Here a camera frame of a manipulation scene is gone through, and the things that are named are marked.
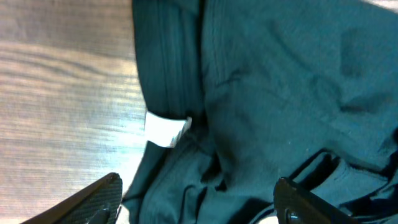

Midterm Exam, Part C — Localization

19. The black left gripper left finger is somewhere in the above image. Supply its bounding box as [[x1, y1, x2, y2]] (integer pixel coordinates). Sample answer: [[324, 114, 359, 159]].
[[23, 172, 123, 224]]

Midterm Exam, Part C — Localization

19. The black t-shirt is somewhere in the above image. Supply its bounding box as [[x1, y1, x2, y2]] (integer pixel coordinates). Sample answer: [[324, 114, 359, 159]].
[[123, 0, 397, 223]]

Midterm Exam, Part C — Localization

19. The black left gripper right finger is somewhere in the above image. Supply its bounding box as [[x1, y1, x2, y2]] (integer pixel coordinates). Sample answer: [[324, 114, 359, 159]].
[[274, 177, 358, 224]]

